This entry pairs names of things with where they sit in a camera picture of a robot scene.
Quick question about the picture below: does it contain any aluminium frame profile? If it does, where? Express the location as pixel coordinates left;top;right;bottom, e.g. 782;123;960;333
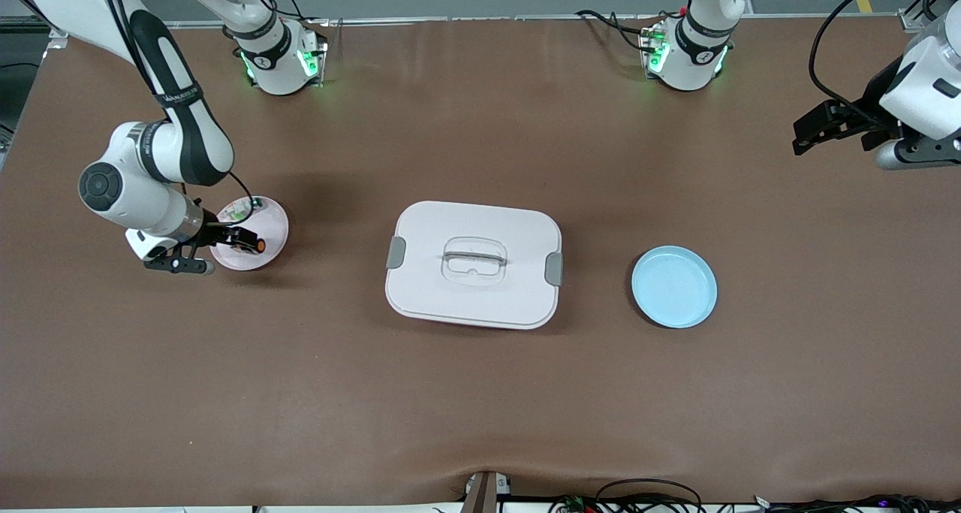
0;14;74;50
899;0;961;32

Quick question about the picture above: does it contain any green push button switch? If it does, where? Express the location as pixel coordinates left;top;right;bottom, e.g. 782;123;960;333
219;196;267;224

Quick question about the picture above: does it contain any white lidded storage box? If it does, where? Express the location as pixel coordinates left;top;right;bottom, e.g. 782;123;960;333
385;201;564;330

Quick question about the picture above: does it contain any light blue round plate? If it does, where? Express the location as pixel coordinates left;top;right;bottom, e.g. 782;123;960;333
631;245;718;329

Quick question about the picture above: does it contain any black base cable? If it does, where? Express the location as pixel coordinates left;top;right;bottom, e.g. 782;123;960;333
255;0;329;48
575;10;665;53

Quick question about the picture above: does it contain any black left base cable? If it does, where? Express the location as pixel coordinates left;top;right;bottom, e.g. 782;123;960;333
575;10;665;53

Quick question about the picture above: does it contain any black right base cable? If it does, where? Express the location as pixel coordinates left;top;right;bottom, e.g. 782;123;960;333
255;0;329;48

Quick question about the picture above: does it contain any pink round plate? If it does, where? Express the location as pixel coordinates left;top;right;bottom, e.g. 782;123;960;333
209;195;290;272

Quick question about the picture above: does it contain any black cable bundle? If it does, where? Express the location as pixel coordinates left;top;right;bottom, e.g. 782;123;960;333
751;493;961;513

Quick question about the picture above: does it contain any metal table edge bracket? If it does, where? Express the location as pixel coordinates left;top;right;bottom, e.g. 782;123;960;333
459;470;513;513

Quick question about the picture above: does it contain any black cable loop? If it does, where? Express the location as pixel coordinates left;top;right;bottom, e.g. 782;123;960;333
595;478;705;513

